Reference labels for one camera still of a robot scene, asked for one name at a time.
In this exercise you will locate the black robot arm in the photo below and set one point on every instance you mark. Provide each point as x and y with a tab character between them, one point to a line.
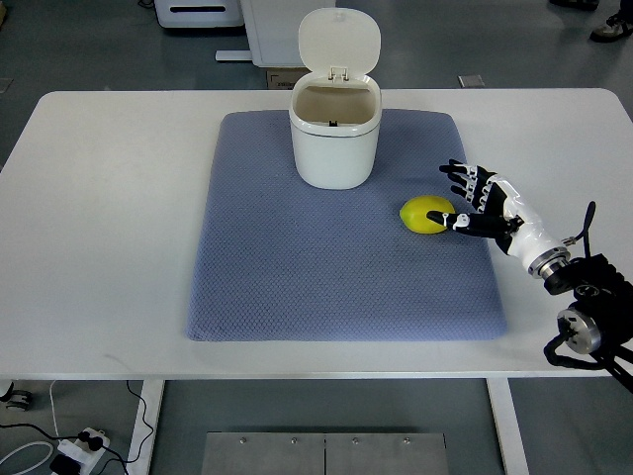
593	330

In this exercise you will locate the blue textured mat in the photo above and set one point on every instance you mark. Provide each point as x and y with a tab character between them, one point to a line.
279	259

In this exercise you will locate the yellow lemon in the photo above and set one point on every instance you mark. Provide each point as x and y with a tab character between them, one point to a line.
413	213

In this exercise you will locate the person's shoe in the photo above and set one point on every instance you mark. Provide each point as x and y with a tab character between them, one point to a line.
614	28

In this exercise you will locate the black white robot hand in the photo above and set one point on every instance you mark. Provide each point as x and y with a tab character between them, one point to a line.
501	214

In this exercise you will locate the white power strip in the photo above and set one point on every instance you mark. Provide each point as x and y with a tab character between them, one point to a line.
80	455

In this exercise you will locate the white trash bin open lid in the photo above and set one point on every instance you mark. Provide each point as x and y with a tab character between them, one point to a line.
336	109

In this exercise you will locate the white table right leg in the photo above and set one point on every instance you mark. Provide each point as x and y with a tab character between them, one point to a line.
508	432

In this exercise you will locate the white table left leg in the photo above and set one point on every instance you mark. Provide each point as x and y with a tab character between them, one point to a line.
145	429

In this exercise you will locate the cardboard box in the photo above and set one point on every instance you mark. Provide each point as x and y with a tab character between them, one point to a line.
284	78

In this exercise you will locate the white machine with black slot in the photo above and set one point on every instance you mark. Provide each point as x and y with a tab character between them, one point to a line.
173	14

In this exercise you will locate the grey floor outlet cover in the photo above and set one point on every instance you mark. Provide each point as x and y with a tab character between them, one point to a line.
471	81

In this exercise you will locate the white cabinet base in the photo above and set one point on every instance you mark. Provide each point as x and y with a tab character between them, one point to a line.
272	32

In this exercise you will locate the white table leg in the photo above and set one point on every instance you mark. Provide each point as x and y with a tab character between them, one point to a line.
508	432
145	429

